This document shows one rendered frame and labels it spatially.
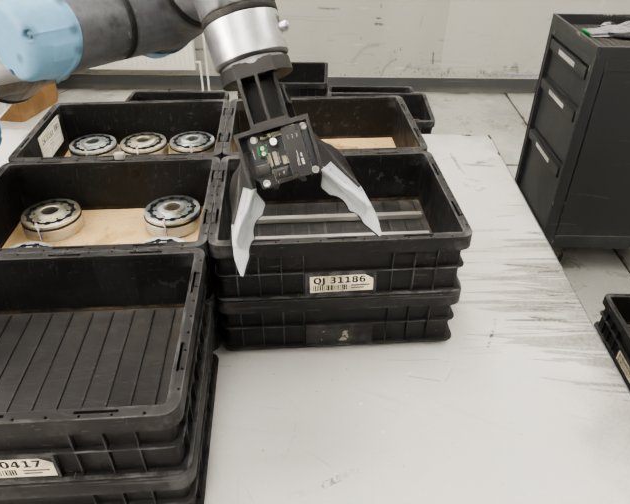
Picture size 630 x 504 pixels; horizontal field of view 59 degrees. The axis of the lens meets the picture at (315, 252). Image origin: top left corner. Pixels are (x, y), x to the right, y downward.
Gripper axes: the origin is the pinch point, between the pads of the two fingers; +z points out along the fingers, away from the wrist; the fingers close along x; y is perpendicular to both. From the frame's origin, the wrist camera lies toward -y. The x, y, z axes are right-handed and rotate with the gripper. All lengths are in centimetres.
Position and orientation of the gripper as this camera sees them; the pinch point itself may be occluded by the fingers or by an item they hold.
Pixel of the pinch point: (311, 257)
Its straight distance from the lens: 59.7
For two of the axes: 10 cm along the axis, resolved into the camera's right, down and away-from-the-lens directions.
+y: 0.3, 1.3, -9.9
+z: 2.8, 9.5, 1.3
